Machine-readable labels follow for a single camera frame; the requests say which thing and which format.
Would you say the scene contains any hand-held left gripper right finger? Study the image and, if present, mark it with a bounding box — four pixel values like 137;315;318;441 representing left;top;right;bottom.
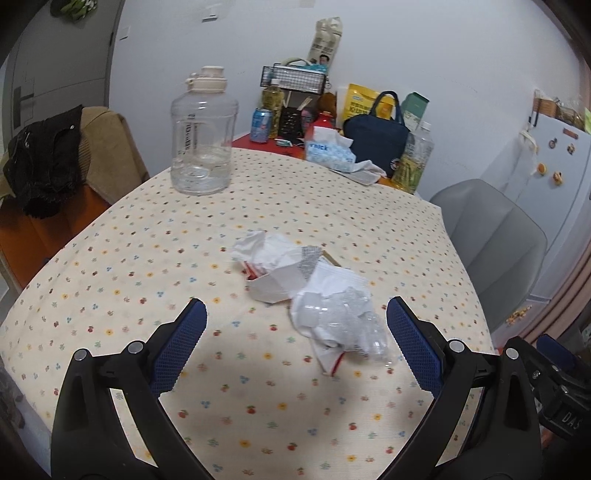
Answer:
386;296;541;480

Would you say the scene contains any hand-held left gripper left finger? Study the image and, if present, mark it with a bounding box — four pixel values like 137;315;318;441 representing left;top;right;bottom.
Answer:
51;298;208;480

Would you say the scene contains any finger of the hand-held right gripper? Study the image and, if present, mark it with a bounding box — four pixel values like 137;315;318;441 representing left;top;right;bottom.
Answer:
537;333;580;372
512;336;561;393

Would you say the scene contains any clear plastic bag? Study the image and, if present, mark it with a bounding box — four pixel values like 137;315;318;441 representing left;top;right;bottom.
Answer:
291;265;399;370

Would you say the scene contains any white red-edged wrapper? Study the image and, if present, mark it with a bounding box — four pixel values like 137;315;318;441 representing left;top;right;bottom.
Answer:
308;339;348;377

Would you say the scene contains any white paper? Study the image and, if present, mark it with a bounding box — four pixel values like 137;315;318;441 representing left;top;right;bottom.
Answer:
245;258;319;304

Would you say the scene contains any grey printed paper strip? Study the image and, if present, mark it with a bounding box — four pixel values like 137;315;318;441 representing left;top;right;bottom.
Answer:
298;246;325;283

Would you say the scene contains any pink curtain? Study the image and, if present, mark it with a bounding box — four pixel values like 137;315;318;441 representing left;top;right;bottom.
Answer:
526;203;591;342

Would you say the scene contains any floral tablecloth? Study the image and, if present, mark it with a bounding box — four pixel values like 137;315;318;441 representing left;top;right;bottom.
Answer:
0;148;497;480

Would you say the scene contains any grey chair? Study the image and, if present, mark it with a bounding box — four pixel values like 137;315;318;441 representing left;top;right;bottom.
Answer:
428;179;549;333

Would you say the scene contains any white fridge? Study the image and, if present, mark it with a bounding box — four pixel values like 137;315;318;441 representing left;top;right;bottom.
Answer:
505;112;591;303

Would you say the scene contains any large green tea bottle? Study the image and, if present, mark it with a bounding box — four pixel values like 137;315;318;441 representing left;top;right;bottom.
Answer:
392;121;435;193

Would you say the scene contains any brown chair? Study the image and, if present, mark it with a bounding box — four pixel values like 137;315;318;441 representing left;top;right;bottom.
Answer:
0;106;151;296

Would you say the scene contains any clear water jug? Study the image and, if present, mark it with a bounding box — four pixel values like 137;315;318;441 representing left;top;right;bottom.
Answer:
170;66;239;197

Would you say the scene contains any blue tissue pack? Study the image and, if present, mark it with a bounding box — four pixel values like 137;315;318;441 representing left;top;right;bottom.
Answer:
304;127;357;172

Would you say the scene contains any navy lunch bag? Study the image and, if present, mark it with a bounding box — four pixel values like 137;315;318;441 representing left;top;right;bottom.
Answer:
342;91;411;178

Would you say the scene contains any white hanging plastic bag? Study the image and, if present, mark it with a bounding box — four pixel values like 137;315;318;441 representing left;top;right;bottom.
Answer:
485;129;541;204

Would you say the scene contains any black garment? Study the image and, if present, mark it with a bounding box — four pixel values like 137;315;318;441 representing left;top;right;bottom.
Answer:
2;105;85;219

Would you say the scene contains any blue drink can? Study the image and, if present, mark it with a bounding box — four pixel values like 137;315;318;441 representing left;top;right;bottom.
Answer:
249;107;274;144

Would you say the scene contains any tall green box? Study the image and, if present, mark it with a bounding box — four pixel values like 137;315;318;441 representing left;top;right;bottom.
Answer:
401;92;430;134

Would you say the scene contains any red bottle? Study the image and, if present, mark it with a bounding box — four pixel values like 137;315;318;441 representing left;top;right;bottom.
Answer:
305;111;337;139

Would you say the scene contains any black pen holder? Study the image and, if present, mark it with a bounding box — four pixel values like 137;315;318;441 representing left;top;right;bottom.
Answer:
277;105;306;139

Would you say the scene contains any brown wicker basket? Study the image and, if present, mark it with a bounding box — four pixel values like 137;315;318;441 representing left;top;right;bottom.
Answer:
533;90;559;116

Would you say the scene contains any yellow snack bag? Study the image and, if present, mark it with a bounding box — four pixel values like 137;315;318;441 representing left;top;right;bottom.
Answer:
339;83;400;125

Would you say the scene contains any slim yellow tea bottle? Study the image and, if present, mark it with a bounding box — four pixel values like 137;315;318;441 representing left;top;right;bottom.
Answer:
262;78;286;138

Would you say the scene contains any grey door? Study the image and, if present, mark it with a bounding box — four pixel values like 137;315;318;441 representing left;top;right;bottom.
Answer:
0;0;123;158

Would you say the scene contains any black door handle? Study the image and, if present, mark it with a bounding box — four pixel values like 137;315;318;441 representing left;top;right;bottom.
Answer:
13;84;37;131

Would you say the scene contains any green wall decoration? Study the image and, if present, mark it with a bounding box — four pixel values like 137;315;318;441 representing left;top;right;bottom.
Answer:
51;0;100;21

